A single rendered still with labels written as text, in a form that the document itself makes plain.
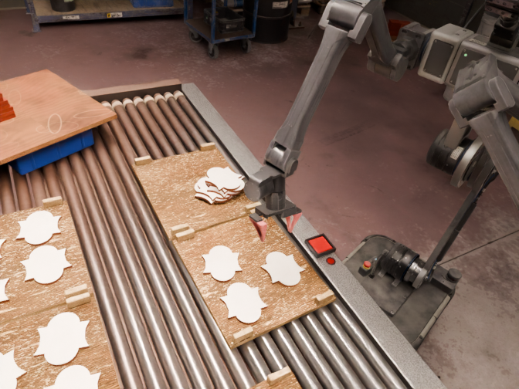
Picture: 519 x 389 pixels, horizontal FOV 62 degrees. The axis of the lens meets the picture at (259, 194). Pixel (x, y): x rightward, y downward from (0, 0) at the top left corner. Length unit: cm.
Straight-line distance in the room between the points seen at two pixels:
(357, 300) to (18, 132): 130
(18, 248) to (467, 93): 127
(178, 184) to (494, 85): 106
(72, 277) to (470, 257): 245
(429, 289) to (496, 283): 70
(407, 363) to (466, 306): 154
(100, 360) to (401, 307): 153
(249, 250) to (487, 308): 181
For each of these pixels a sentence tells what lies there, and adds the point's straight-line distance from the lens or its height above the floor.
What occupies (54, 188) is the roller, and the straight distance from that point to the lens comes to 167.
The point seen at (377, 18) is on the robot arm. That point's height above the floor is 161.
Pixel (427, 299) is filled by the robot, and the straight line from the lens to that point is 239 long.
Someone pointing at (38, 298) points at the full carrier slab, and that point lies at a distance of 133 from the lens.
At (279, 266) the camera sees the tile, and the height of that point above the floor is 95.
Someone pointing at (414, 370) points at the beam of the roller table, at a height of 92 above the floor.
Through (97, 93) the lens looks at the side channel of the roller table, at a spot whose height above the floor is 95.
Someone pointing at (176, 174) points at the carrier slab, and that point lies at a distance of 164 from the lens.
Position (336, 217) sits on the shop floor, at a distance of 297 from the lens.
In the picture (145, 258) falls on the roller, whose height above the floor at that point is 92.
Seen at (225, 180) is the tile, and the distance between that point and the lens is 152.
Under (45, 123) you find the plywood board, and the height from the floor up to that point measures 104.
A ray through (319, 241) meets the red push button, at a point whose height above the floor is 93.
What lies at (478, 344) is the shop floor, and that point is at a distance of 268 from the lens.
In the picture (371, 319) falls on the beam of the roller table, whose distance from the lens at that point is 133.
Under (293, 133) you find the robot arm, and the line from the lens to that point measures 110.
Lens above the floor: 196
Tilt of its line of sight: 41 degrees down
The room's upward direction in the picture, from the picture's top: 8 degrees clockwise
